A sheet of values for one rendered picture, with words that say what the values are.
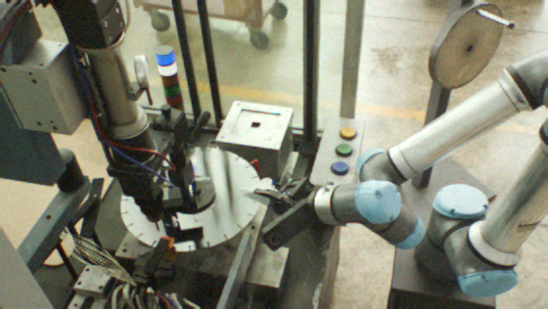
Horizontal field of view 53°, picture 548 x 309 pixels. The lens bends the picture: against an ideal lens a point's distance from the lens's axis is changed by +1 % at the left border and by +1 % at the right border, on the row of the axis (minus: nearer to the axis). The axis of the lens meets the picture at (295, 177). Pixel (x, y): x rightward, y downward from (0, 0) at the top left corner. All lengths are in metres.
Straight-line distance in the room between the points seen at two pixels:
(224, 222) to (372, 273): 1.17
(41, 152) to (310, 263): 0.72
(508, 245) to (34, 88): 0.89
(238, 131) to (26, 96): 0.77
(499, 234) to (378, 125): 1.87
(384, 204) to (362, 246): 1.44
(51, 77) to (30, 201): 0.90
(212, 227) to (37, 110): 0.50
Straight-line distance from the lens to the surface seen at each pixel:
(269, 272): 1.30
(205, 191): 1.29
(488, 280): 1.19
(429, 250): 1.39
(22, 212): 1.69
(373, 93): 3.17
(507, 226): 1.13
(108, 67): 0.87
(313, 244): 1.44
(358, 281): 2.28
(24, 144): 0.98
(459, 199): 1.28
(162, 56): 1.40
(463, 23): 2.02
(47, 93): 0.86
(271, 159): 1.50
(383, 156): 1.12
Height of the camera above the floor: 1.90
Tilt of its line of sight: 46 degrees down
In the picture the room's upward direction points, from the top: 1 degrees counter-clockwise
